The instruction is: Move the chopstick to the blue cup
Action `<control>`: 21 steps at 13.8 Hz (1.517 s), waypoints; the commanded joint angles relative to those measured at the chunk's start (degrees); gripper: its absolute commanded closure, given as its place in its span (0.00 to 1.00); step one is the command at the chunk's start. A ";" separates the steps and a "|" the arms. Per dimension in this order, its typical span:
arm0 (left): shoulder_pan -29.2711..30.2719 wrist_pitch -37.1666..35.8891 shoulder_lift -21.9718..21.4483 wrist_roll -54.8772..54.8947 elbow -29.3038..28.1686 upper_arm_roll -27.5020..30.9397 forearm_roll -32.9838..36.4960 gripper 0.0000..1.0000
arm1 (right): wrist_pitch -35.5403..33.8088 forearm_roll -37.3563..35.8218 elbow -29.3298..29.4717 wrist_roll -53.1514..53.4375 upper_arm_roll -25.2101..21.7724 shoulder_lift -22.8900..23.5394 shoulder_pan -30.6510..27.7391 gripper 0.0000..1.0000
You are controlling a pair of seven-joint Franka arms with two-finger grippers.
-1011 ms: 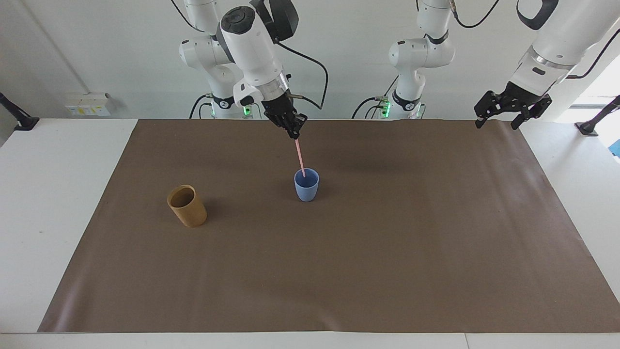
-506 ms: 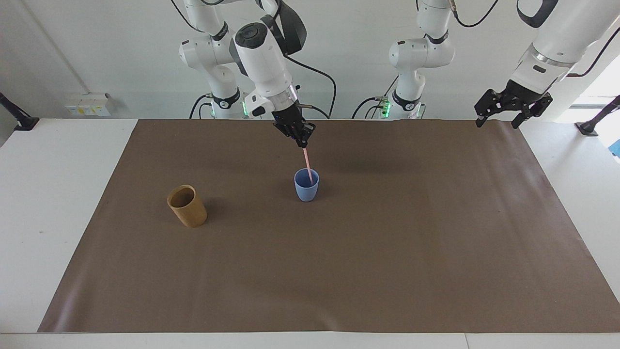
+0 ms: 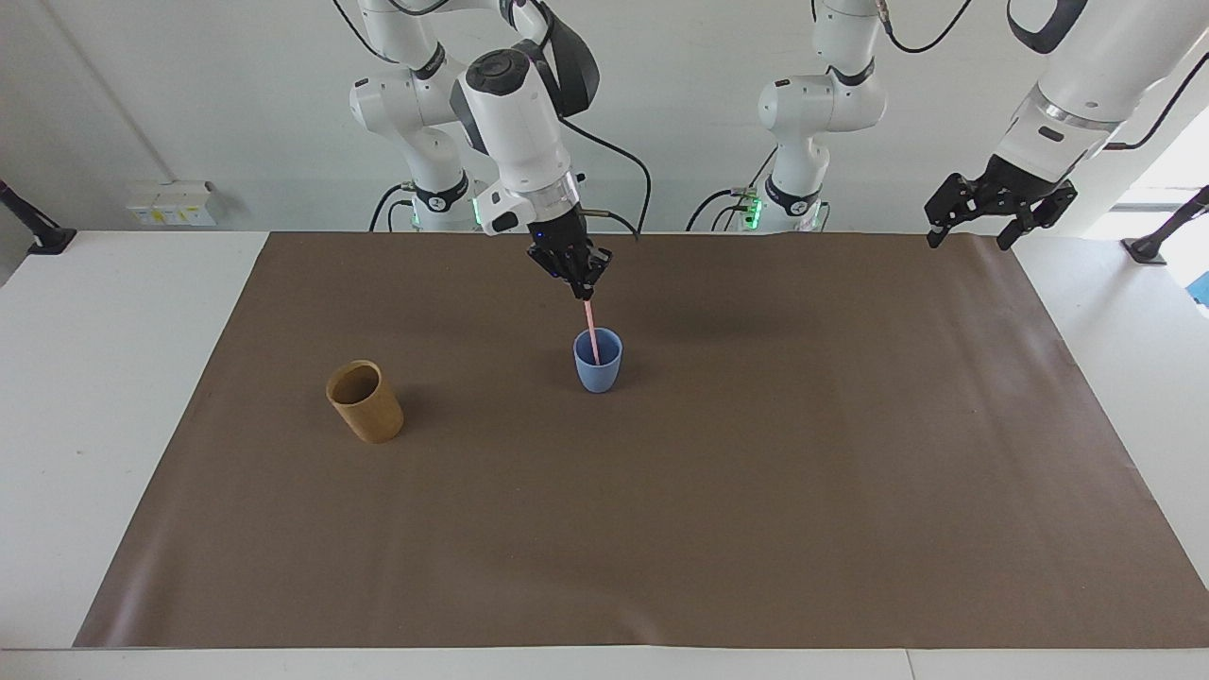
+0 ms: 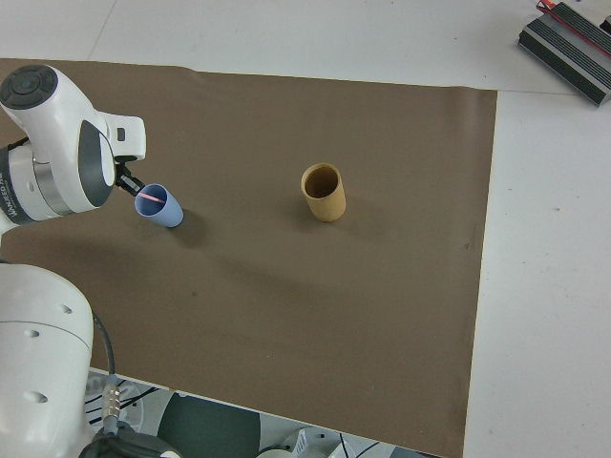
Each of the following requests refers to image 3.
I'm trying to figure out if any black stand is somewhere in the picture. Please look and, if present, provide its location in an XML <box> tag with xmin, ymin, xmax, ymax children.
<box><xmin>0</xmin><ymin>179</ymin><xmax>77</xmax><ymax>257</ymax></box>
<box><xmin>1121</xmin><ymin>185</ymin><xmax>1209</xmax><ymax>266</ymax></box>

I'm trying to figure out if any white wall socket box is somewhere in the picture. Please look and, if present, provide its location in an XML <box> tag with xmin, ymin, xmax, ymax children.
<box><xmin>127</xmin><ymin>180</ymin><xmax>217</xmax><ymax>229</ymax></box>

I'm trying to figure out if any brown wooden cup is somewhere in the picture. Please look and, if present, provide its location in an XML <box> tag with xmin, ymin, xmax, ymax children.
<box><xmin>325</xmin><ymin>359</ymin><xmax>405</xmax><ymax>445</ymax></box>

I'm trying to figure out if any blue cup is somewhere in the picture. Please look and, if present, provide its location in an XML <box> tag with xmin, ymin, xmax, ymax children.
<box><xmin>573</xmin><ymin>327</ymin><xmax>624</xmax><ymax>395</ymax></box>

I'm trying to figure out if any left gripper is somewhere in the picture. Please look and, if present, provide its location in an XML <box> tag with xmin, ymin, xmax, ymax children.
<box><xmin>925</xmin><ymin>154</ymin><xmax>1079</xmax><ymax>252</ymax></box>

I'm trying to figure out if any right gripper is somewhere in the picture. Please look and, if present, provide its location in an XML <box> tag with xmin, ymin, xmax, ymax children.
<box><xmin>527</xmin><ymin>208</ymin><xmax>614</xmax><ymax>301</ymax></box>

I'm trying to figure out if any black cable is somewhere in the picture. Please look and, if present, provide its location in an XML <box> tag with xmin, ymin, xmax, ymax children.
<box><xmin>880</xmin><ymin>0</ymin><xmax>976</xmax><ymax>55</ymax></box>
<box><xmin>684</xmin><ymin>146</ymin><xmax>781</xmax><ymax>233</ymax></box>
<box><xmin>1103</xmin><ymin>49</ymin><xmax>1209</xmax><ymax>152</ymax></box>
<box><xmin>367</xmin><ymin>182</ymin><xmax>418</xmax><ymax>233</ymax></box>
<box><xmin>563</xmin><ymin>113</ymin><xmax>655</xmax><ymax>242</ymax></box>

